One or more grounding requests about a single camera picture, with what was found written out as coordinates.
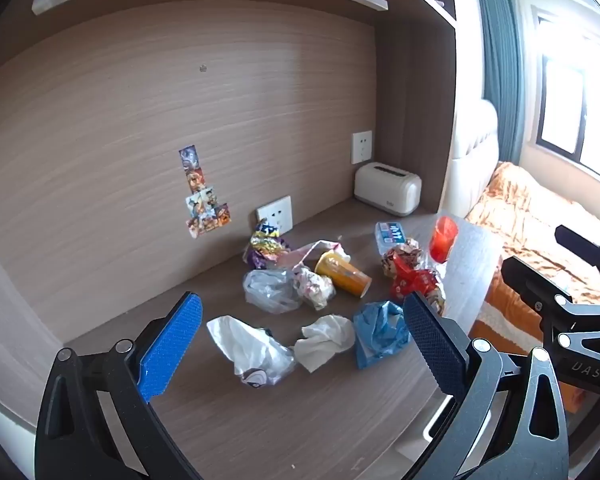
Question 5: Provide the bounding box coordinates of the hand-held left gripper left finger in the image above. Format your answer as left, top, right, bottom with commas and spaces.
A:
34, 291, 204, 480

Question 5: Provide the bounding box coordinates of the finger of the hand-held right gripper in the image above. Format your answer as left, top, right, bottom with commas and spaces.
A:
554, 225, 600, 306
500, 256, 576, 333

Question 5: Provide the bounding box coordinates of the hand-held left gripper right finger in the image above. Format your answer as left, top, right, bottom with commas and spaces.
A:
402, 291, 571, 480

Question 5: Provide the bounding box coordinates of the clear plastic box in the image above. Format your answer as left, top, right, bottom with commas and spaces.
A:
374, 221, 408, 256

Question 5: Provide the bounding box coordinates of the pink white paper wrapper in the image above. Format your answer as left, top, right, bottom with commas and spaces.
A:
275, 240, 353, 273

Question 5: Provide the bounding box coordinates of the blue plastic bag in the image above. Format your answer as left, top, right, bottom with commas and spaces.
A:
352, 301, 412, 370

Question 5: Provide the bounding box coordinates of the bed with orange blanket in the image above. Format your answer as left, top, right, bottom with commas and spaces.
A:
464, 161, 600, 413

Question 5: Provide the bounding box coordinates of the red snack packet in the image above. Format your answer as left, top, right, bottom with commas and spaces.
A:
391, 265, 447, 317

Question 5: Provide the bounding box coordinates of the white plastic bag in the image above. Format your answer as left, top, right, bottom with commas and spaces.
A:
206, 315, 297, 387

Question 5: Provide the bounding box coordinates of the red plastic cup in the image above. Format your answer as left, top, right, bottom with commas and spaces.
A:
428, 216, 459, 264

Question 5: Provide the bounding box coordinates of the crumpled red white wrapper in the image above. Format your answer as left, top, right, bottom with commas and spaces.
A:
381, 239, 426, 278

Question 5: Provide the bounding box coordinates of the crumpled white tissue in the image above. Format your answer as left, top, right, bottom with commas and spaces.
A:
294, 314, 356, 373

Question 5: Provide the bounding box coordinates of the clear plastic bag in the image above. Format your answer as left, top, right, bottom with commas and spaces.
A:
243, 268, 303, 315

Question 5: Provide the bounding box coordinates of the orange plastic cup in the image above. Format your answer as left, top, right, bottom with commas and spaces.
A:
314, 251, 373, 298

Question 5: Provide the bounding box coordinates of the cream padded headboard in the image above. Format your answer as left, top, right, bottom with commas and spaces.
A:
447, 99, 501, 218

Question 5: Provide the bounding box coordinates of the purple yellow snack wrapper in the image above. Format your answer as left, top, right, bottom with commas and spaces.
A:
243, 217, 292, 270

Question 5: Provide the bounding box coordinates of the crumpled printed wrapper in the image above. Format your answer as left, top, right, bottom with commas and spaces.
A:
292, 266, 337, 311

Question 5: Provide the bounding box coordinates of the dark framed window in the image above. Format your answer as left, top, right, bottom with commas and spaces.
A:
530, 5, 600, 186

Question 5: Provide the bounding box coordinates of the cream tissue box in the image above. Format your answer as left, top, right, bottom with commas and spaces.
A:
354, 162, 423, 217

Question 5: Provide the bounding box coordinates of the teal curtain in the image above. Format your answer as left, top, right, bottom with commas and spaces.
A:
474, 0, 523, 166

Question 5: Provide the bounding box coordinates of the white wall socket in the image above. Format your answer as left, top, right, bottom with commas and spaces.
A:
351, 130, 373, 165
256, 196, 294, 237

